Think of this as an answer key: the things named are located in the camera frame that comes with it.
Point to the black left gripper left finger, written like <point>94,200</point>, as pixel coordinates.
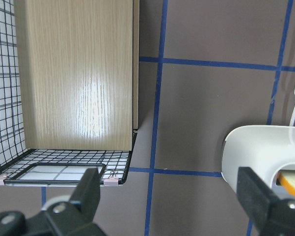
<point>86,196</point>

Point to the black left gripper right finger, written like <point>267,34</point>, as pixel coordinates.
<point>255,197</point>

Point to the white toaster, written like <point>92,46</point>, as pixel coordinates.
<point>266,149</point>

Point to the toast slice in toaster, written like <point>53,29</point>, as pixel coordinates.
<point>287,179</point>

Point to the wire shelf with wooden boards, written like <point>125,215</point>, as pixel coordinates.
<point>68,90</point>

